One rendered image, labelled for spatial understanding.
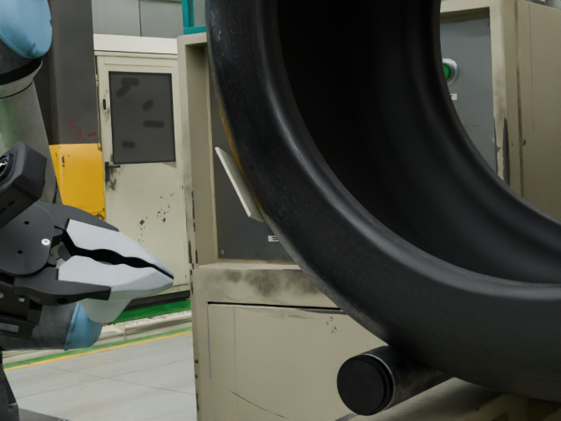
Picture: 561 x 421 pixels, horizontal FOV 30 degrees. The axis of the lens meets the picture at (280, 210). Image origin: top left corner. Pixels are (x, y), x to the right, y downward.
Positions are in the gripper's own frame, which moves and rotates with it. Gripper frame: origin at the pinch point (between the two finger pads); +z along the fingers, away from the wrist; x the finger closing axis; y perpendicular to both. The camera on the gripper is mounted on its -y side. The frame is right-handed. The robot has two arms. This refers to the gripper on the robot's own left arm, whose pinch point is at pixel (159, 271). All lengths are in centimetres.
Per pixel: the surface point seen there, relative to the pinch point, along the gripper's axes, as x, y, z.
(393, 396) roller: 10.8, -3.9, 17.3
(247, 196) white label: -2.9, -7.2, 5.1
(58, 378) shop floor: -249, 391, 12
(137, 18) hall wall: -824, 589, 36
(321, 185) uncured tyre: 1.0, -13.7, 8.8
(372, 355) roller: 8.2, -4.9, 15.5
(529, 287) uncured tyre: 11.1, -18.3, 20.9
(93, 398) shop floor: -215, 350, 27
